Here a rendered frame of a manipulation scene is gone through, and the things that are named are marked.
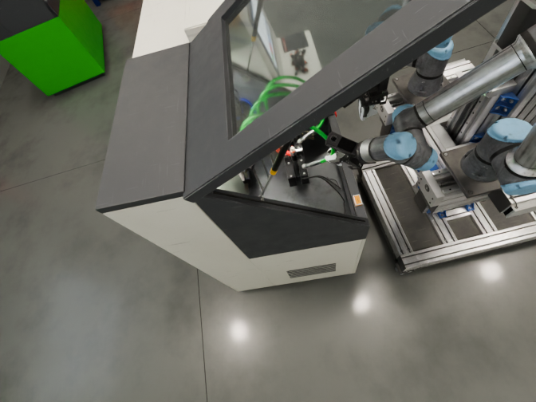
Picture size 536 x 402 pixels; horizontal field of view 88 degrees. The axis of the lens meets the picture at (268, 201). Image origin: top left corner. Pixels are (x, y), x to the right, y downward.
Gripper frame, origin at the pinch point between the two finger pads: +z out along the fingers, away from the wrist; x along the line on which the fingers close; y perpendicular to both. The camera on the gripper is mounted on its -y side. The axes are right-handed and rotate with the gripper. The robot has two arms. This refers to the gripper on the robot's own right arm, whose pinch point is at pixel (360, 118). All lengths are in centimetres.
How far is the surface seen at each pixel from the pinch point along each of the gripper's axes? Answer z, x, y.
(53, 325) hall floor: 123, -37, -250
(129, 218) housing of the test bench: -18, -35, -83
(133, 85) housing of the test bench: -27, 17, -83
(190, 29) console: -31, 35, -58
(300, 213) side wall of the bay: 2.7, -34.8, -30.6
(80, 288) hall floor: 123, -10, -232
